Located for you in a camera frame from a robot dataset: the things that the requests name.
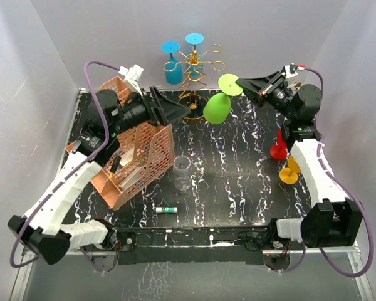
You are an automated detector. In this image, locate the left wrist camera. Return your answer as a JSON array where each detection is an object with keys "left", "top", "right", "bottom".
[{"left": 118, "top": 64, "right": 144, "bottom": 95}]

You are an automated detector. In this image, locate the pink plastic file organizer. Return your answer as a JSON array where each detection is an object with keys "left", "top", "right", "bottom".
[{"left": 65, "top": 76, "right": 176, "bottom": 211}]

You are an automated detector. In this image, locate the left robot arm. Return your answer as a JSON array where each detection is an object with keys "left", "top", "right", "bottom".
[{"left": 8, "top": 87, "right": 190, "bottom": 265}]

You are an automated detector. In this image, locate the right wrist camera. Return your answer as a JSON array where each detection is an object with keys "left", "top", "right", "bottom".
[{"left": 281, "top": 63, "right": 305, "bottom": 80}]

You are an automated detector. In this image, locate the silver box in organizer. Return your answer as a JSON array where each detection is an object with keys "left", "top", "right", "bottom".
[{"left": 118, "top": 166, "right": 145, "bottom": 190}]

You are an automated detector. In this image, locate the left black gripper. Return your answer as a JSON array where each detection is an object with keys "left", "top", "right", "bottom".
[{"left": 110, "top": 86, "right": 190, "bottom": 136}]

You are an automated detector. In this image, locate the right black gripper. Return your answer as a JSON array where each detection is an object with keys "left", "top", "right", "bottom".
[{"left": 236, "top": 71, "right": 296, "bottom": 121}]

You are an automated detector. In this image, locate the green white glue stick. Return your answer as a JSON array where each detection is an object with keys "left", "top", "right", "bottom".
[{"left": 155, "top": 207, "right": 178, "bottom": 213}]

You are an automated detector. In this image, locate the cyan wine glass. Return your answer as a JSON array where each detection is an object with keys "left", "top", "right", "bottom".
[{"left": 185, "top": 33, "right": 204, "bottom": 52}]

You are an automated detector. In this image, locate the red wine glass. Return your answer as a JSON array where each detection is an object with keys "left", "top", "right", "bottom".
[{"left": 269, "top": 129, "right": 287, "bottom": 160}]

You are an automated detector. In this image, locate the blue wine glass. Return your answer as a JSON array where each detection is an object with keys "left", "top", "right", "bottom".
[{"left": 162, "top": 41, "right": 183, "bottom": 85}]

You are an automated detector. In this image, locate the yellow wine glass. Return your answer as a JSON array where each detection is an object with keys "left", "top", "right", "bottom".
[{"left": 279, "top": 156, "right": 301, "bottom": 185}]

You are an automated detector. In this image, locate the green wine glass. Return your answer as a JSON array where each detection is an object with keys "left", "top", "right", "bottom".
[{"left": 203, "top": 73, "right": 243, "bottom": 124}]

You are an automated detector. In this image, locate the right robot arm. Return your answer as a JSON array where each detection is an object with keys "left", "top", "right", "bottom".
[{"left": 236, "top": 71, "right": 362, "bottom": 249}]

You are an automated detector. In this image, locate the black yellow marker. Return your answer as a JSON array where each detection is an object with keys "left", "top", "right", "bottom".
[{"left": 110, "top": 154, "right": 121, "bottom": 176}]

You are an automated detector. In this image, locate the clear wine glass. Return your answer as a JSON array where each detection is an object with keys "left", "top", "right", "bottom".
[{"left": 173, "top": 156, "right": 191, "bottom": 191}]

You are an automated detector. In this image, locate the gold wire glass rack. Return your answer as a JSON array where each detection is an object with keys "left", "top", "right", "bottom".
[{"left": 174, "top": 44, "right": 226, "bottom": 121}]

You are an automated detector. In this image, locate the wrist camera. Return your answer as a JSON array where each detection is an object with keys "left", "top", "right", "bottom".
[
  {"left": 281, "top": 63, "right": 305, "bottom": 80},
  {"left": 118, "top": 64, "right": 144, "bottom": 95}
]

